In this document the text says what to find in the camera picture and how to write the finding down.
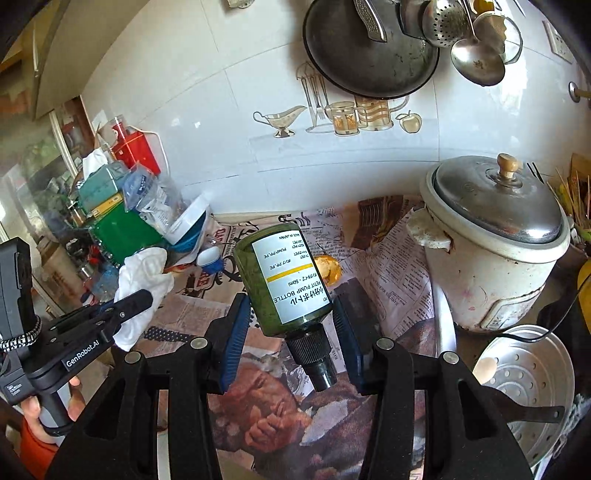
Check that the white rice cooker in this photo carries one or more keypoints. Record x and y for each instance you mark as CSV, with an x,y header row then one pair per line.
x,y
489,258

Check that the red tin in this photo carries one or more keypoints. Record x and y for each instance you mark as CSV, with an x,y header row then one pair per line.
x,y
136,147

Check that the blue paper cup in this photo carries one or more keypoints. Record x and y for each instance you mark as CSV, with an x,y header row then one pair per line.
x,y
210,261

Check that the yellow-green wall cabinet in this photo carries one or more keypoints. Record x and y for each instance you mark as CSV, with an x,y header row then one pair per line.
x,y
83,55

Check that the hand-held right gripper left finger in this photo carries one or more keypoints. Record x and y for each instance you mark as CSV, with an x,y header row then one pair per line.
x,y
236,341

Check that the person's left forearm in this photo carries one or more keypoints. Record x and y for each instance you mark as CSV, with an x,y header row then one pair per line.
x,y
37,443

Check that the teal tissue box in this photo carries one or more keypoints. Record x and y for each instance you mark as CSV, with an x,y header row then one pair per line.
x,y
99,184

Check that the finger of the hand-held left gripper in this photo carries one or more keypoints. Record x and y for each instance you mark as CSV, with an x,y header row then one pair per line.
x,y
99,330
134,301

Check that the metal ladle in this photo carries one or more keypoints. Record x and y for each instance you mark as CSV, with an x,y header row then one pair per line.
x,y
478,62

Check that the green box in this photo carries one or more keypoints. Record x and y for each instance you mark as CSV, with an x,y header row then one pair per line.
x,y
129,230

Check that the orange peel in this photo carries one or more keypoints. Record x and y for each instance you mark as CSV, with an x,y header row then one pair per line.
x,y
328,270

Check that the pale egg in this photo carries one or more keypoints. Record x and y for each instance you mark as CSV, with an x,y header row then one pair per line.
x,y
485,370

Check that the wall faucet with pipes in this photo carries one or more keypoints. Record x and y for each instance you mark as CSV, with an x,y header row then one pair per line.
x,y
579,90

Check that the dark flat utensil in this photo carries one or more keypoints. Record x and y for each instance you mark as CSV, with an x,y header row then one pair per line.
x,y
535,411

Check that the printed newspaper sheet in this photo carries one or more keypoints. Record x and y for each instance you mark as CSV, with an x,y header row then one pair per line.
x,y
286,415

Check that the green pump bottle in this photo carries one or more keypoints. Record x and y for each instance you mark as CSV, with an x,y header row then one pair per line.
x,y
253,286

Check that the metal mesh strainer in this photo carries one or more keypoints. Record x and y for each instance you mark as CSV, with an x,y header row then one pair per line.
x,y
505,34

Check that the glass sliding door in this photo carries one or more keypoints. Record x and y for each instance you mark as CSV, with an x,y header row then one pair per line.
x,y
32,184

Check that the black hanging wok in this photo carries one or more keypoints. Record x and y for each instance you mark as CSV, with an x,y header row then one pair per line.
x,y
369,64

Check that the metal steamer pan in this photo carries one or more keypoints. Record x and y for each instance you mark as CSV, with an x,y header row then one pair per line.
x,y
531,369

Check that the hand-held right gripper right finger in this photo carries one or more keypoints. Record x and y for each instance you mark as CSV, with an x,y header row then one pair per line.
x,y
347,341

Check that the person's left hand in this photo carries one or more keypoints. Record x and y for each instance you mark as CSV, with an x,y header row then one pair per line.
x,y
32,410

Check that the kitchenware wall sticker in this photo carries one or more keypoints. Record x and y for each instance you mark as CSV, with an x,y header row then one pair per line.
x,y
341,115

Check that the blue and white stacked bowls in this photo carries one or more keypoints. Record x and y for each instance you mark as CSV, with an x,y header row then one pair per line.
x,y
189,226

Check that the bundle of chopsticks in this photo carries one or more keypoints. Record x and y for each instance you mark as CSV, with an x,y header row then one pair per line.
x,y
572,194

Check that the perforated metal skimmer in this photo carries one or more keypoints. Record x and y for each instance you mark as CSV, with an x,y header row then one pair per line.
x,y
443,25

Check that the white wall socket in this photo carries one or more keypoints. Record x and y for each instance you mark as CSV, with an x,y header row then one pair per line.
x,y
559,41

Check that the white tissue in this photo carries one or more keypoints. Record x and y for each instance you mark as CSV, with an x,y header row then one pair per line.
x,y
143,277

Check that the blue printed plastic bag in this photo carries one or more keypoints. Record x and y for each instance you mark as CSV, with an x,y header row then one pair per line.
x,y
150,198

